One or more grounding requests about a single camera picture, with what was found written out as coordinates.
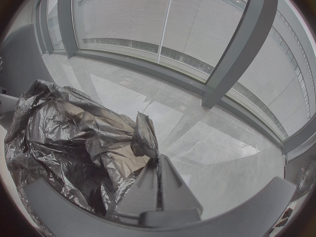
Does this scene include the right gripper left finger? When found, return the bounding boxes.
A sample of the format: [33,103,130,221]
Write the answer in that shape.
[116,158,161,223]

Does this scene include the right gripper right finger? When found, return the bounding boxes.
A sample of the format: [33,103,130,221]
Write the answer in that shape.
[160,156,204,224]

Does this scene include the black plastic bag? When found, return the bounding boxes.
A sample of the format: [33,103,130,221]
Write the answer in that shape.
[4,79,161,237]

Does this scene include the white trash bin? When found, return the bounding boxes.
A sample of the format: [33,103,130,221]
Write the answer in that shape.
[69,103,151,180]

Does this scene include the window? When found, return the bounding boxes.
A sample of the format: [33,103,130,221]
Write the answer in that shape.
[35,0,314,162]

